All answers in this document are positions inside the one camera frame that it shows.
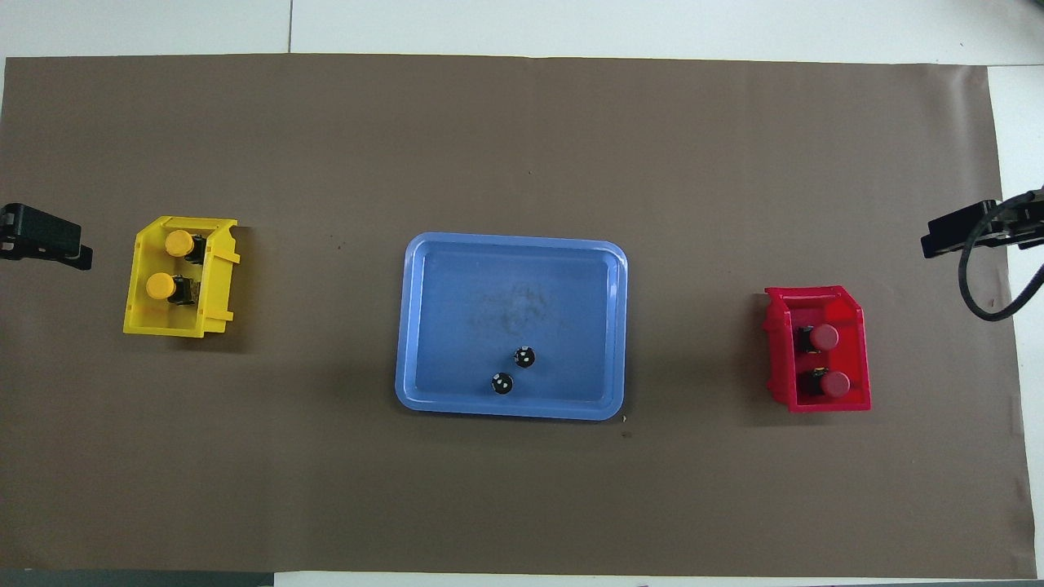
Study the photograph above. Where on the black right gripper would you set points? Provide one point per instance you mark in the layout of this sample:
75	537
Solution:
1019	220

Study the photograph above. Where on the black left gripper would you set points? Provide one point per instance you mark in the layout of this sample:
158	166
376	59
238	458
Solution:
8	232

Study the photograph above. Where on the yellow push button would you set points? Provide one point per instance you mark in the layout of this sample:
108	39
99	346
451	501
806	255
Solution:
179	243
160	285

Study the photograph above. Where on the red push button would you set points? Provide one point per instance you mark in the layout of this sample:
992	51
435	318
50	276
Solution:
835	383
825	336

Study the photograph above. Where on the blue plastic tray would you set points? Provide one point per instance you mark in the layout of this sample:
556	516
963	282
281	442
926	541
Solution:
457	326

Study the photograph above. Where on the yellow plastic bin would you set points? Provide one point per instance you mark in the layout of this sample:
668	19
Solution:
139	316

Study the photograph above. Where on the red plastic bin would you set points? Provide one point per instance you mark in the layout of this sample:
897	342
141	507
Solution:
780	363

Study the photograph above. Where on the brown paper table mat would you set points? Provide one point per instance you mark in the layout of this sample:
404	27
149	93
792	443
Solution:
326	489

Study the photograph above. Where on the black cylindrical capacitor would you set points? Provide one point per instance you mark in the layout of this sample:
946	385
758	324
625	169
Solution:
502	383
524	356

